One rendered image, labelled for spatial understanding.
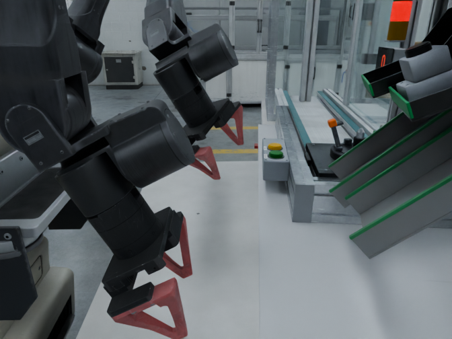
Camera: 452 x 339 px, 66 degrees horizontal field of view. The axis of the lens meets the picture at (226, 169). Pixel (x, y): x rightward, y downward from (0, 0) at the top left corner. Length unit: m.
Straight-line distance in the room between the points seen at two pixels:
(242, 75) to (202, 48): 5.60
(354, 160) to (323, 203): 0.14
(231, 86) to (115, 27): 3.92
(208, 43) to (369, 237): 0.36
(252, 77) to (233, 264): 5.55
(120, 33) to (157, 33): 8.51
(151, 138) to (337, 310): 0.45
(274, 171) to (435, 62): 0.55
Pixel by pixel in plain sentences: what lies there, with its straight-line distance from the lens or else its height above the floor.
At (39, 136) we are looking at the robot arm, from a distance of 0.32.
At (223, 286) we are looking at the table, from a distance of 0.66.
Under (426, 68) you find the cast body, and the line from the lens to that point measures 0.50.
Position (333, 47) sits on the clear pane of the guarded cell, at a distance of 2.28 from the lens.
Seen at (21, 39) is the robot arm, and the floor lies 1.28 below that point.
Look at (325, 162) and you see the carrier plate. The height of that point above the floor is 0.97.
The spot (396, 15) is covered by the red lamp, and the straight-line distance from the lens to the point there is 1.14.
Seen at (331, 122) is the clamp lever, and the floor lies 1.07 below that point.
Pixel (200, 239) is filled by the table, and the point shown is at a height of 0.86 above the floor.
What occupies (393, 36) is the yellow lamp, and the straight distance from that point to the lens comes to 1.14.
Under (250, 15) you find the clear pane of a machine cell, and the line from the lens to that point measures 6.10.
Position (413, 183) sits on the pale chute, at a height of 1.06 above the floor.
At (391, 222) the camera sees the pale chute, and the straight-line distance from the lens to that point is 0.51.
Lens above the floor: 1.29
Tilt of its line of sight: 22 degrees down
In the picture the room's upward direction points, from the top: straight up
